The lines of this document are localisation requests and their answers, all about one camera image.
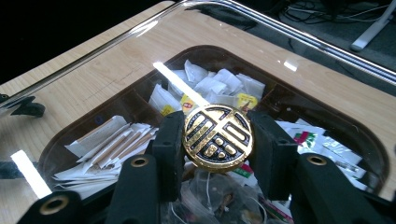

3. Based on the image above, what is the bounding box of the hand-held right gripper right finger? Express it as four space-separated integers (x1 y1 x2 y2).
247 110 301 202

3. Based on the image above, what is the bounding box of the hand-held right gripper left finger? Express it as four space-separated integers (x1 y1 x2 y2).
151 110 187 203

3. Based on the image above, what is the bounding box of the dark square compartment box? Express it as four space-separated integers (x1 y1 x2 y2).
36 45 390 224

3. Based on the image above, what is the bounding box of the pile of printed white sachets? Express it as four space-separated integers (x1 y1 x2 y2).
230 118 372 224

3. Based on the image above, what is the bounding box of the pile of clear tea pouches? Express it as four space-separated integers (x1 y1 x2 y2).
167 161 272 224

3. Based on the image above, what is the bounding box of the pile of paper-wrapped wooden stirrers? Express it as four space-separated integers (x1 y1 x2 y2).
51 115 161 191

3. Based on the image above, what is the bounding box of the pile of white tea bags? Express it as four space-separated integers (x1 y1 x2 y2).
148 59 266 117

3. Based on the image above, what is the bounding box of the white metal stand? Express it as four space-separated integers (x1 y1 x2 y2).
349 0 396 52

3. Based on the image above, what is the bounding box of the bundle of floor cables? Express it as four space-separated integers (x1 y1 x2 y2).
278 0 391 24

